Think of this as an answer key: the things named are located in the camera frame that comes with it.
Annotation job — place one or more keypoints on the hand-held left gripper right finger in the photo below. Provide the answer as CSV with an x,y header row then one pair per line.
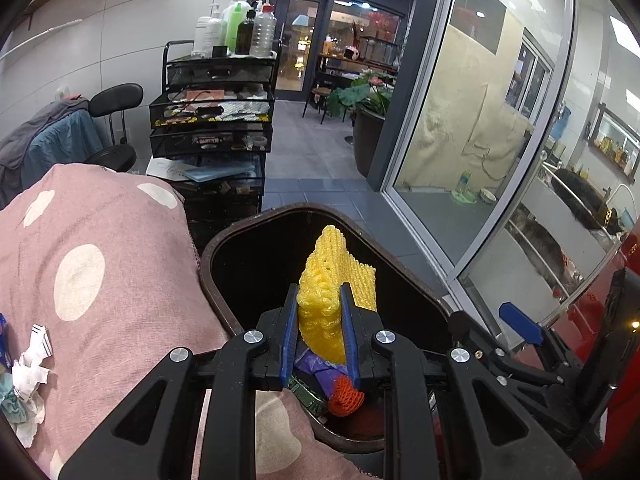
x,y
351,332

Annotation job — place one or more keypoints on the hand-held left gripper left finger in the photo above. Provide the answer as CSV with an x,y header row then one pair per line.
x,y
287,332

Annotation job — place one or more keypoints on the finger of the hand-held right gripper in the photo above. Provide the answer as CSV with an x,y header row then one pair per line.
x,y
465,330
520,321

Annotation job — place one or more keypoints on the yellow foam fruit net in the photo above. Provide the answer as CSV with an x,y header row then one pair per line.
x,y
325,280

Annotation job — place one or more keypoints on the brown trash bin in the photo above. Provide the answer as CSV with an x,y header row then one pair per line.
x,y
250,270

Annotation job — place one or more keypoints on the white tissue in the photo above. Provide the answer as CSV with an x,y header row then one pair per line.
x,y
27,377
29,422

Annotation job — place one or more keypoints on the purple wrapper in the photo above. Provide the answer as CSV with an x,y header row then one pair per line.
x,y
320,372

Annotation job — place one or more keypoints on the orange foam fruit net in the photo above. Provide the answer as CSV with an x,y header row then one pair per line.
x,y
345,397

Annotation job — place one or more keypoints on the green packet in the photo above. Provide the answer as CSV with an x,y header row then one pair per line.
x,y
307,396

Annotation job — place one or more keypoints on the red plastic object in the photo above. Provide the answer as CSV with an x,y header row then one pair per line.
x,y
627,255

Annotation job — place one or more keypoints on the white pet bowl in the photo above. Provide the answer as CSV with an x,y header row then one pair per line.
x,y
488,196

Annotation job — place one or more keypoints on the green pet water dispenser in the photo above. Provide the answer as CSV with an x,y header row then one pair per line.
x,y
465,192

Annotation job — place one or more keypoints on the blue folder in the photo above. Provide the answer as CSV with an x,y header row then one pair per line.
x,y
220,172

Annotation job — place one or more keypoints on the pink polka dot blanket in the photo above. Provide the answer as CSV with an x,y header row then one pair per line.
x,y
125,220

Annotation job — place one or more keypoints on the potted plant dark planter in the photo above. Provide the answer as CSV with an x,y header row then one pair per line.
x,y
367,135

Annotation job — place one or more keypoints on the black mesh trolley cart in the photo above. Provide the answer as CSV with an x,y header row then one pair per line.
x,y
210,146

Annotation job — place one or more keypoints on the white paper sheet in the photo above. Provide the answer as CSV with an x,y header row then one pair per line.
x,y
162,167

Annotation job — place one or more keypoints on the glass sliding door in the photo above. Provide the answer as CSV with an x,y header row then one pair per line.
x,y
440,110

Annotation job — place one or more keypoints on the wooden stool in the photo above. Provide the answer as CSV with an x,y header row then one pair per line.
x,y
320,92

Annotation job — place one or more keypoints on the glass entry door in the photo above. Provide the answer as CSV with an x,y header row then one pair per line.
x,y
295,50

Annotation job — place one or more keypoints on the teal crumpled tissue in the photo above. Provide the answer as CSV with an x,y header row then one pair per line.
x,y
11,405

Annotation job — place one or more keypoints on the small black jar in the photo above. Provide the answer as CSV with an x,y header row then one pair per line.
x,y
220,51

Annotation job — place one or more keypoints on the black office chair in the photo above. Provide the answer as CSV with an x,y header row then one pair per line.
x,y
116,97

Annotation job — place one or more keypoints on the blue cloth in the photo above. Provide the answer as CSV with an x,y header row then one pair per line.
x,y
65,142

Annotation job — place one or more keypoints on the clear bottle red cap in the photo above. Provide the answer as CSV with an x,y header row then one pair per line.
x,y
262,35

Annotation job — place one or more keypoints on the dark brown bottle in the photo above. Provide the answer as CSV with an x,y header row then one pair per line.
x,y
245,36

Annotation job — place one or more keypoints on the white pump bottle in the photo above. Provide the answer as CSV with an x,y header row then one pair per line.
x,y
207,35

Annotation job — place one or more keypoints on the green pump bottle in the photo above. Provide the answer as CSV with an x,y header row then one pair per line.
x,y
235,25

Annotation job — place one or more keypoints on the grey jacket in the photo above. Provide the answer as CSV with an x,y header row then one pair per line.
x,y
30,130

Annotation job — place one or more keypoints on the white wall rod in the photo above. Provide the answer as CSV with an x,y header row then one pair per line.
x,y
40,37

